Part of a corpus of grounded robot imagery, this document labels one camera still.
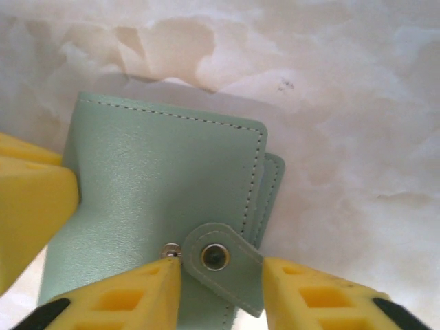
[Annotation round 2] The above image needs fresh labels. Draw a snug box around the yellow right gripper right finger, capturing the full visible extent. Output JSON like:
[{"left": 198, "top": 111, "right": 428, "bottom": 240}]
[{"left": 261, "top": 257, "right": 440, "bottom": 330}]

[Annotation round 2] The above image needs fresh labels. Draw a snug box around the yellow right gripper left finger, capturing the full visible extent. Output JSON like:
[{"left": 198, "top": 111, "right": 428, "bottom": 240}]
[{"left": 20, "top": 257, "right": 182, "bottom": 330}]

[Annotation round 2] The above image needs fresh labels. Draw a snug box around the green leather card holder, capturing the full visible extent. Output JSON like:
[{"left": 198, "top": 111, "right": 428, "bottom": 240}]
[{"left": 39, "top": 91, "right": 286, "bottom": 330}]

